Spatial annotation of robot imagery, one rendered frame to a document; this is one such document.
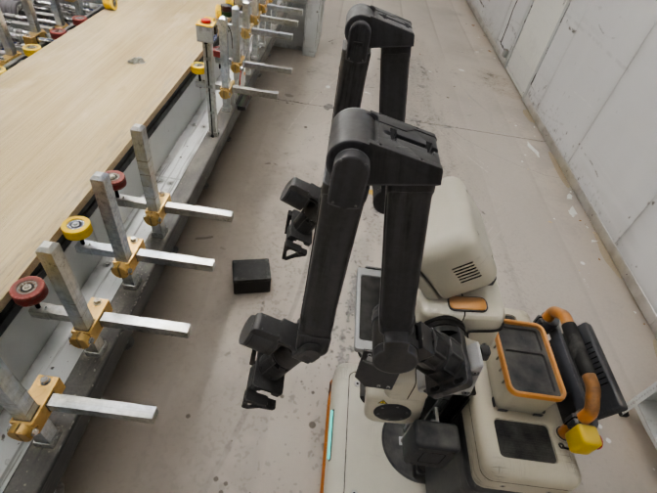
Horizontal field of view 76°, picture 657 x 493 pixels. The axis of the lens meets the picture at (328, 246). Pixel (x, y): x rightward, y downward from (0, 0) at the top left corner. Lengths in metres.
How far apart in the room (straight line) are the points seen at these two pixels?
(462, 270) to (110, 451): 1.62
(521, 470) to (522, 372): 0.23
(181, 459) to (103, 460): 0.30
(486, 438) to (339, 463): 0.61
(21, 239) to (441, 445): 1.31
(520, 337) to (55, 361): 1.37
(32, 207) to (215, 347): 1.03
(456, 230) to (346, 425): 1.11
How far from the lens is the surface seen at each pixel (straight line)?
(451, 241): 0.77
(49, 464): 1.31
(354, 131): 0.47
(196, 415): 2.03
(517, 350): 1.29
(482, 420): 1.26
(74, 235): 1.47
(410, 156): 0.46
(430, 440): 1.25
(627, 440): 2.60
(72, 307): 1.23
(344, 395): 1.77
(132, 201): 1.68
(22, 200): 1.65
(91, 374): 1.39
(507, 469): 1.24
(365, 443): 1.71
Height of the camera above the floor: 1.85
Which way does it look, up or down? 44 degrees down
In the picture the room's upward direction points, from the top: 10 degrees clockwise
